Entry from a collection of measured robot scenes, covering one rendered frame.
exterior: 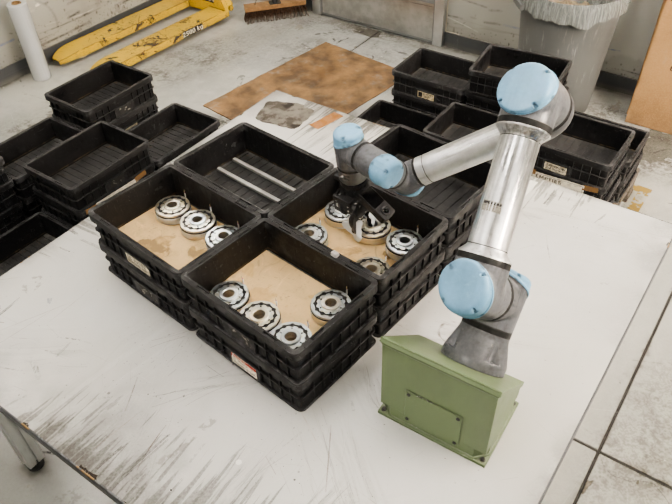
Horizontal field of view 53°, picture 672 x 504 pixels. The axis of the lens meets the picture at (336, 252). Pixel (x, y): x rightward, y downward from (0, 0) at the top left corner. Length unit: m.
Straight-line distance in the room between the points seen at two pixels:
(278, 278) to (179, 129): 1.65
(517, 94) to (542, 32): 2.43
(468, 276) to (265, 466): 0.63
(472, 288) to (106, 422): 0.93
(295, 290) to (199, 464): 0.49
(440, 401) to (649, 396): 1.38
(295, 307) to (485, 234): 0.55
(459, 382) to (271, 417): 0.49
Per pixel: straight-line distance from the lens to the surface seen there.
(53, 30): 5.12
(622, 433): 2.64
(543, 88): 1.44
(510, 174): 1.43
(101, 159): 3.02
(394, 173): 1.60
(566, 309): 1.97
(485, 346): 1.53
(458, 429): 1.55
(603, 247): 2.19
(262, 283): 1.79
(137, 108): 3.35
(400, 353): 1.46
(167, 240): 1.98
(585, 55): 3.93
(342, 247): 1.87
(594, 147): 3.02
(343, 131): 1.66
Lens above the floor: 2.08
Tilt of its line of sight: 42 degrees down
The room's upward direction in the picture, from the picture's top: 2 degrees counter-clockwise
